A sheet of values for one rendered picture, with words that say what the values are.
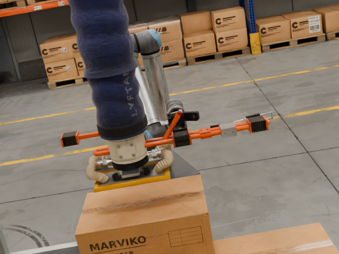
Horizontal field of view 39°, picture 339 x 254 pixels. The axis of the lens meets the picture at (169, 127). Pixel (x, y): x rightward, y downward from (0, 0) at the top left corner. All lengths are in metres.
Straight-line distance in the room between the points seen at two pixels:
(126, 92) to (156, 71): 0.85
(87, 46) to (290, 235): 1.44
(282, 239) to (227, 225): 1.25
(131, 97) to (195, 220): 0.61
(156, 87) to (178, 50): 6.36
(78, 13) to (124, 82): 0.33
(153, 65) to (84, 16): 0.96
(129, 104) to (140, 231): 0.56
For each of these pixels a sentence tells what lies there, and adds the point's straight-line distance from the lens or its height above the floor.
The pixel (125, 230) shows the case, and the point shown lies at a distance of 2.19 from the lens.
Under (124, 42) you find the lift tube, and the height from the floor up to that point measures 1.72.
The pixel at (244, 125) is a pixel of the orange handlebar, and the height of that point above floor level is 1.25.
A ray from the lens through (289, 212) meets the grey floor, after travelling 3.93.
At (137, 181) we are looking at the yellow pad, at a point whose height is 1.12.
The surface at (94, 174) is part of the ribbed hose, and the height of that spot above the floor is 1.18.
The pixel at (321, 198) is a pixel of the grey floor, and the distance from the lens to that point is 4.09.
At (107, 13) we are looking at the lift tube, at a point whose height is 1.85.
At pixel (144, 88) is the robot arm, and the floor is 1.35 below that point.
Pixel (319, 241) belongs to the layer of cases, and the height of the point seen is 0.54.
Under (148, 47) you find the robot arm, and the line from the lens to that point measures 2.82.
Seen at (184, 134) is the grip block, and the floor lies 1.25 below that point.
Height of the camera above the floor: 2.02
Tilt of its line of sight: 19 degrees down
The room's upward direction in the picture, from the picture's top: 10 degrees counter-clockwise
